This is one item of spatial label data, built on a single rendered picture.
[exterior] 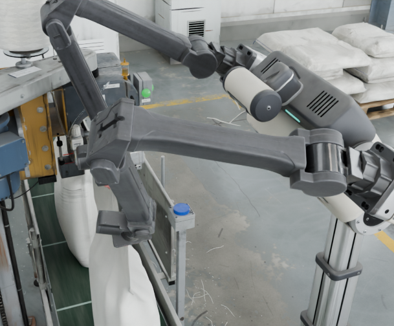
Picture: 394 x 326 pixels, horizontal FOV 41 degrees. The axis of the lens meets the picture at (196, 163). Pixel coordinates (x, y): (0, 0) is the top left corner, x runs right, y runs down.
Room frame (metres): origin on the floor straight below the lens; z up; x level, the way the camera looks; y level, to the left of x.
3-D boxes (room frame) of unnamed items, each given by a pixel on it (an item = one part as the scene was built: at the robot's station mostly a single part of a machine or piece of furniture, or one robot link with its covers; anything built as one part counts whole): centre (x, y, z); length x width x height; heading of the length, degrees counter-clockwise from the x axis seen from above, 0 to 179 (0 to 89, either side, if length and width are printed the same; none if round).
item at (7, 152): (1.25, 0.53, 1.25); 0.10 x 0.08 x 0.12; 138
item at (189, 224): (1.58, 0.05, 0.81); 0.08 x 0.08 x 0.06; 23
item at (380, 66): (4.39, -1.56, 0.44); 0.68 x 0.44 x 0.15; 113
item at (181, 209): (1.58, 0.05, 0.84); 0.06 x 0.06 x 0.02
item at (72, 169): (1.55, 0.43, 1.04); 0.08 x 0.06 x 0.05; 113
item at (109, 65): (1.71, 0.37, 1.21); 0.30 x 0.25 x 0.30; 23
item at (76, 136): (1.51, 0.39, 1.14); 0.05 x 0.04 x 0.16; 113
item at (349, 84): (4.14, -1.01, 0.32); 0.66 x 0.43 x 0.15; 114
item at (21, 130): (1.41, 0.55, 1.23); 0.28 x 0.07 x 0.16; 23
